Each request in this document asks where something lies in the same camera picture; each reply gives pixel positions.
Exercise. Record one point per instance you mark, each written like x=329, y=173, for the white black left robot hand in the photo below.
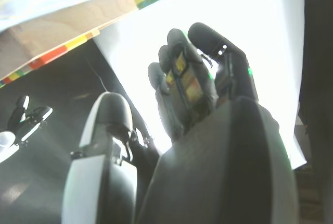
x=213, y=161

